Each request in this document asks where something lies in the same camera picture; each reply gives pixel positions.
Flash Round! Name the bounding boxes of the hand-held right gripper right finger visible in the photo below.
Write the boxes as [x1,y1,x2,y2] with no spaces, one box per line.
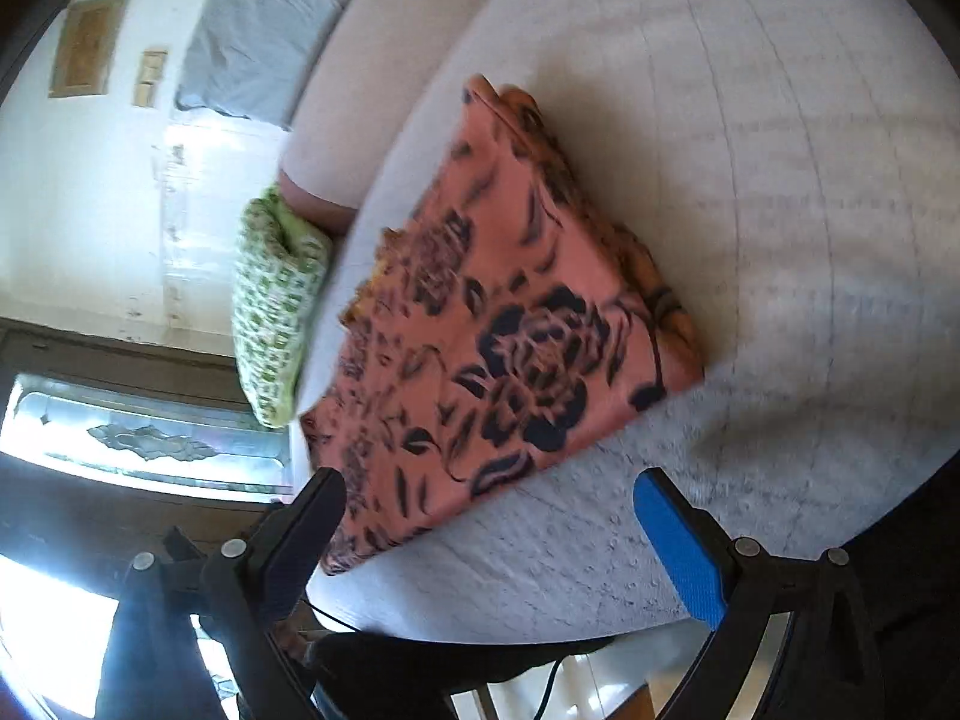
[634,467,886,720]

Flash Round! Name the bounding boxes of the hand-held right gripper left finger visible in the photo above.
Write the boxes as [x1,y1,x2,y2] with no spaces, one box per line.
[94,467,347,720]

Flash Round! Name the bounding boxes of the orange floral blouse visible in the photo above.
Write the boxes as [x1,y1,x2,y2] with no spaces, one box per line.
[298,73,707,577]

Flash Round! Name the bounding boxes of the stained glass window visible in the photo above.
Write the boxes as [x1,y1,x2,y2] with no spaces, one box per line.
[0,373,295,505]

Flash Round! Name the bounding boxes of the green checkered pillow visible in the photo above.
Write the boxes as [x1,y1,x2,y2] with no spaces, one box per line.
[231,191,335,428]

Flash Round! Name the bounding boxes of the pink maroon bolster cushion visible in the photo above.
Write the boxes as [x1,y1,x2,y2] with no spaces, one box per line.
[277,0,530,235]

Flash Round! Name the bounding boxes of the grey-blue pillow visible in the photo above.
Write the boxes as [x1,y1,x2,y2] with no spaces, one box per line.
[174,0,392,122]

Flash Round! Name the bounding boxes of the black cable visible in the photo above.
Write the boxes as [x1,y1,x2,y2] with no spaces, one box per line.
[302,594,362,634]

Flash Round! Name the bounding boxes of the framed wall picture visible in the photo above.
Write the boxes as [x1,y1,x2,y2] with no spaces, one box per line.
[49,0,133,99]

